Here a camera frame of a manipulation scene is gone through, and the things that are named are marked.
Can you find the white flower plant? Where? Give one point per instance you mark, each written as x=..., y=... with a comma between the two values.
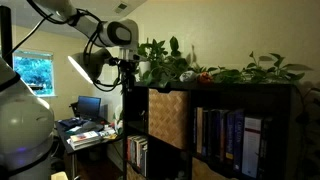
x=117, y=120

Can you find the white navy book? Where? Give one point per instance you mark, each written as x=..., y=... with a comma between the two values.
x=144, y=160

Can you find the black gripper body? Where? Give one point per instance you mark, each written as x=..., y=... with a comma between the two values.
x=128, y=65

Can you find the white framed window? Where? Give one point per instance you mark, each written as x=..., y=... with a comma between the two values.
x=33, y=71

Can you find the white spine thick book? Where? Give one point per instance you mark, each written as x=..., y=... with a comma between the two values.
x=251, y=146

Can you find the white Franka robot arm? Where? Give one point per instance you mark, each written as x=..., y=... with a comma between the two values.
x=23, y=126

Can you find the blue book yellow label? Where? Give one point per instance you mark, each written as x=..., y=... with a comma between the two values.
x=229, y=136

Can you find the black thick book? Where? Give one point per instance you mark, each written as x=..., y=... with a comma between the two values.
x=267, y=146

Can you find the tan spine book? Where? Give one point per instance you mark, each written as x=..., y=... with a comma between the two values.
x=199, y=130

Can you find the stacked paperback books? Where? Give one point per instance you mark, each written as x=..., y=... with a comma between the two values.
x=85, y=138

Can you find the black flat gadget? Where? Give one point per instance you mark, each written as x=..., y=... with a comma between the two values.
x=91, y=126

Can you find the dark wooden desk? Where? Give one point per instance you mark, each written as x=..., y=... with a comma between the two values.
x=63, y=136

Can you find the cream box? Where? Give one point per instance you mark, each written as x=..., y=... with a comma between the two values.
x=59, y=176

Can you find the white plant pot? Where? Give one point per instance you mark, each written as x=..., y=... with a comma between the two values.
x=144, y=68

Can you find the colourful booklets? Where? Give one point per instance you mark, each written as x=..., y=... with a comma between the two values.
x=108, y=133

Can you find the green pothos plant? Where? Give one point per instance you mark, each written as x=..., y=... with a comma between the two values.
x=163, y=66

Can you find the ceiling air vent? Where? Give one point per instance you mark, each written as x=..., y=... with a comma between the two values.
x=121, y=6

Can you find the computer monitor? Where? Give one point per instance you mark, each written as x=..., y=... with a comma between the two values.
x=88, y=106

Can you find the black vertical pole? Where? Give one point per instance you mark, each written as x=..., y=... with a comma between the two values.
x=5, y=33

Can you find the orange spine book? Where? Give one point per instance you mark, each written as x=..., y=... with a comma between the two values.
x=128, y=148

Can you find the blue fabric bundle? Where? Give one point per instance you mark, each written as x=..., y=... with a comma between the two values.
x=71, y=122

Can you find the blue hardcover book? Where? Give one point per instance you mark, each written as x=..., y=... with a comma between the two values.
x=238, y=140

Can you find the black spine book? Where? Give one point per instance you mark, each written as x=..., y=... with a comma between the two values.
x=205, y=133
x=215, y=133

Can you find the orange striped socks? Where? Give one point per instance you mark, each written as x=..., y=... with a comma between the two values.
x=205, y=78

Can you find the white lamp shade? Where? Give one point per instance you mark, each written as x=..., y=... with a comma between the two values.
x=96, y=63

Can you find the black cube bookshelf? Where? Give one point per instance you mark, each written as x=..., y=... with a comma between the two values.
x=233, y=88

